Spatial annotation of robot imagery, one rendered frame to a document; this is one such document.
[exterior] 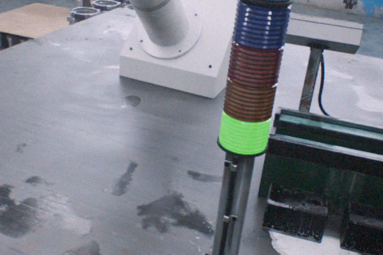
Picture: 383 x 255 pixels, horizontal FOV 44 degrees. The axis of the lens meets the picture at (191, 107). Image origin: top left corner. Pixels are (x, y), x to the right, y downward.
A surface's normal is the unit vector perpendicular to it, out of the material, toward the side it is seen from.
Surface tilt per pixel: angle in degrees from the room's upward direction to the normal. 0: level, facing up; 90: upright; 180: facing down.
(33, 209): 0
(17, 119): 0
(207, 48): 45
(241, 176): 90
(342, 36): 58
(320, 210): 0
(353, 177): 90
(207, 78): 90
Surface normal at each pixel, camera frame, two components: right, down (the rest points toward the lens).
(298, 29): -0.18, -0.15
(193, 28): -0.21, -0.38
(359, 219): 0.09, -0.90
